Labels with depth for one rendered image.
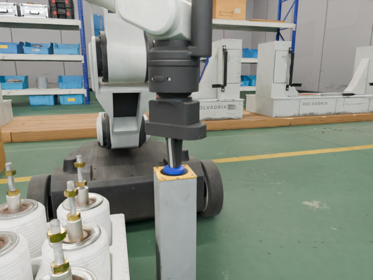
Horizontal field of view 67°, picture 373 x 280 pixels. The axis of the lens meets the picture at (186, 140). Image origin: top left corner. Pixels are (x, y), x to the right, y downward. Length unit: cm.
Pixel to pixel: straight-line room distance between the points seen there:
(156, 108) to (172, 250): 27
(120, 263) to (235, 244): 45
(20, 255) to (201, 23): 43
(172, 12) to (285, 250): 71
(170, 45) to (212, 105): 211
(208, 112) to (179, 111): 209
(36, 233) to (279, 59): 265
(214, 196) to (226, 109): 176
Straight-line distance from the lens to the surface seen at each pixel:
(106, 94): 87
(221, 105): 260
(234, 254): 86
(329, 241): 100
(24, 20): 515
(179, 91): 46
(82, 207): 57
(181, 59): 46
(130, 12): 49
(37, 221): 59
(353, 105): 351
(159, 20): 46
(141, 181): 87
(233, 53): 270
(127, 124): 102
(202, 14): 47
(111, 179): 87
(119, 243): 58
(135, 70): 82
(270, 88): 292
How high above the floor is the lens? 49
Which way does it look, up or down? 13 degrees down
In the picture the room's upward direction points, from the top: straight up
